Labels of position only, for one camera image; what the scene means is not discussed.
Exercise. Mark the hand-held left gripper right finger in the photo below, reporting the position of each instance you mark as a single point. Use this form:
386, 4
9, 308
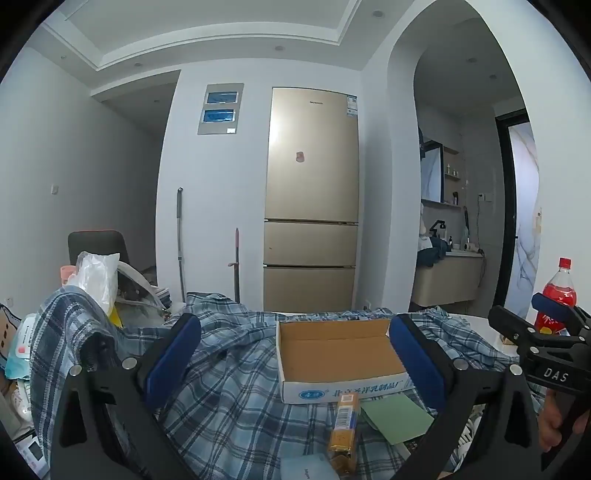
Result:
415, 364

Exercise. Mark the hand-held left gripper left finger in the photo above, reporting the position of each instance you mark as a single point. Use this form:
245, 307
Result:
173, 362

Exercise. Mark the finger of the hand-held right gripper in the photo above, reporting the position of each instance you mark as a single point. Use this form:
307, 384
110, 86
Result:
508, 323
551, 307

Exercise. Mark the green sponge pad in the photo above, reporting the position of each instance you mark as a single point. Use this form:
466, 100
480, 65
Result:
397, 417

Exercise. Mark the shallow cardboard box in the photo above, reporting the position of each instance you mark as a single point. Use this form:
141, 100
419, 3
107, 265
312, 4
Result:
337, 355

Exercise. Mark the orange snack packet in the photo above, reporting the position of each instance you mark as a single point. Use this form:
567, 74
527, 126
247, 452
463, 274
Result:
344, 434

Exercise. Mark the light blue tissue pack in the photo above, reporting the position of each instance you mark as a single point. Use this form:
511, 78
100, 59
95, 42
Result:
304, 468

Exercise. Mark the person's right hand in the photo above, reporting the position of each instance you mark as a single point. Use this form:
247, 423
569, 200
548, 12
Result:
551, 424

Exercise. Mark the red soda bottle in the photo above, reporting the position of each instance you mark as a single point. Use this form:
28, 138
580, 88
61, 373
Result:
558, 290

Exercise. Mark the yellow bag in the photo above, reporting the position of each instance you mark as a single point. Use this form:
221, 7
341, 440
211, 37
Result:
115, 317

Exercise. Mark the beige vanity cabinet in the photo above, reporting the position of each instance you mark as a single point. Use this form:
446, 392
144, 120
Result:
443, 281

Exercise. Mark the blue plaid shirt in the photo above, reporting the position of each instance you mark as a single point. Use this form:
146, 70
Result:
240, 406

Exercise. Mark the dark clothes pile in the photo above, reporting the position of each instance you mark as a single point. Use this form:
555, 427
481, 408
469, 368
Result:
431, 254

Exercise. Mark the black framed door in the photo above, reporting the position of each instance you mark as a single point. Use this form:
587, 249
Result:
524, 207

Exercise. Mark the clear plastic bag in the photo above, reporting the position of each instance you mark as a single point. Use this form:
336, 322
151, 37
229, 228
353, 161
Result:
94, 277

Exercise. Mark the pink cup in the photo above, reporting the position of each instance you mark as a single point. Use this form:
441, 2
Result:
67, 274

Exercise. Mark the dark chair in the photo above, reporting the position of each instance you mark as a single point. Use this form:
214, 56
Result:
97, 242

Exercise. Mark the white pack red label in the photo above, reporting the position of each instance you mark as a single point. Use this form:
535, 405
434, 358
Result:
21, 346

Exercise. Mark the gold refrigerator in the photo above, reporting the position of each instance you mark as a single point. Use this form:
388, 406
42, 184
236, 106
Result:
309, 198

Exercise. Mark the pink fridge magnet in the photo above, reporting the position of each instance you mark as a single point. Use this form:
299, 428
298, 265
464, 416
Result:
300, 156

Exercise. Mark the grey electrical panel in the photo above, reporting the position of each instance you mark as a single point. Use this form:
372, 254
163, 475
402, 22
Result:
220, 108

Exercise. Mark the wall mirror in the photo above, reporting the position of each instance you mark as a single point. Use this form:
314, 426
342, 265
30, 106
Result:
431, 173

